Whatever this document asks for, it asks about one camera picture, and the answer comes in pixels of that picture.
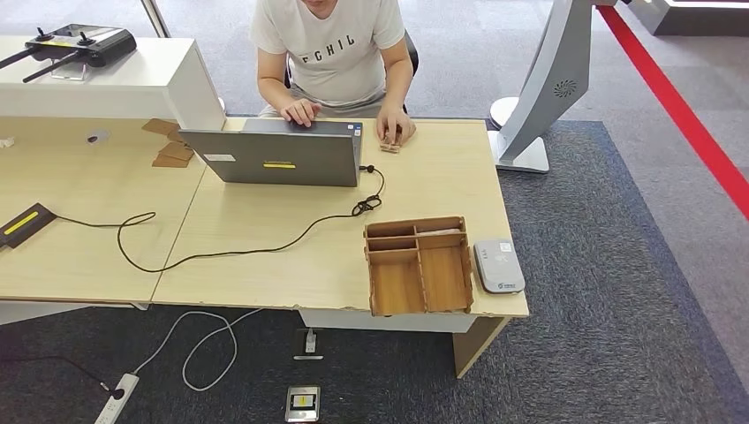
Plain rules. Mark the brown cardboard piece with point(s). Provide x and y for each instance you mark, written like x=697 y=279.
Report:
x=159 y=126
x=175 y=136
x=177 y=151
x=168 y=162

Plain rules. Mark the light wood desk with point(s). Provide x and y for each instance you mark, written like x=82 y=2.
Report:
x=76 y=177
x=292 y=234

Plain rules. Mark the silver floor socket box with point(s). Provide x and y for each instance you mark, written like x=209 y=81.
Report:
x=303 y=404

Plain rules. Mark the white counter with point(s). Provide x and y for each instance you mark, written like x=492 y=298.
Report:
x=117 y=83

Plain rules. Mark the grey laptop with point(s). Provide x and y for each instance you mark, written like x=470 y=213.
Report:
x=282 y=156

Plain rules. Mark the white power strip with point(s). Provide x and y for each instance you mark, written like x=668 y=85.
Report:
x=119 y=399

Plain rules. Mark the black power brick yellow label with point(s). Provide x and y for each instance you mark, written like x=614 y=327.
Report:
x=23 y=224

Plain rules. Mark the metal pole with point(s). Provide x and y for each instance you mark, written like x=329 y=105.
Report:
x=156 y=17

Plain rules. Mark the silver kiosk stand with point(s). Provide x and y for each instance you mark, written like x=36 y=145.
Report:
x=550 y=79

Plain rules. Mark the black remote controller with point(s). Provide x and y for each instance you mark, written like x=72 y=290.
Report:
x=100 y=44

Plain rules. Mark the person's left hand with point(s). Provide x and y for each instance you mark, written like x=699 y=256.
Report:
x=397 y=124

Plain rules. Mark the white grey platform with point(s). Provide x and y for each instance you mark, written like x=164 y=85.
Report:
x=696 y=22

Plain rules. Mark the wooden compartment tray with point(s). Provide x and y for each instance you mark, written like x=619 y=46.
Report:
x=398 y=284

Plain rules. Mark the clear controller stand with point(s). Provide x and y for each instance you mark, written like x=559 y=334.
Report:
x=68 y=72

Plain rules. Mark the person's right forearm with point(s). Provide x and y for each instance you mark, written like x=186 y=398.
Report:
x=275 y=79

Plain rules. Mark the floor socket with white plug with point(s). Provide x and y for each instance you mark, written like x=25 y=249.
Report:
x=309 y=344

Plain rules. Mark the person's right hand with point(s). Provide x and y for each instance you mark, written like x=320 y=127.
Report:
x=301 y=112

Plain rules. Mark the white round base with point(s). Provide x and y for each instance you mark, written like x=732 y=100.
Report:
x=502 y=112

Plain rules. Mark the person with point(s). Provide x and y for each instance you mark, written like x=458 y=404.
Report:
x=333 y=58

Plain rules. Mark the dark grey floor rug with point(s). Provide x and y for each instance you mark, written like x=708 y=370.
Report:
x=585 y=292

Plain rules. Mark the small white object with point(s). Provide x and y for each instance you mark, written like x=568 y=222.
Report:
x=6 y=142

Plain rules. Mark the small wooden card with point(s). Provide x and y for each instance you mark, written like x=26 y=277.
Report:
x=390 y=147

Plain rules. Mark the grey card reader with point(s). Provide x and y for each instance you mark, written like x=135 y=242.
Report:
x=498 y=266

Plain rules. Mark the black office chair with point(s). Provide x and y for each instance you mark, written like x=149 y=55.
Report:
x=412 y=52

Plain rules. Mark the person's left forearm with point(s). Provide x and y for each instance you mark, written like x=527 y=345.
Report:
x=398 y=82

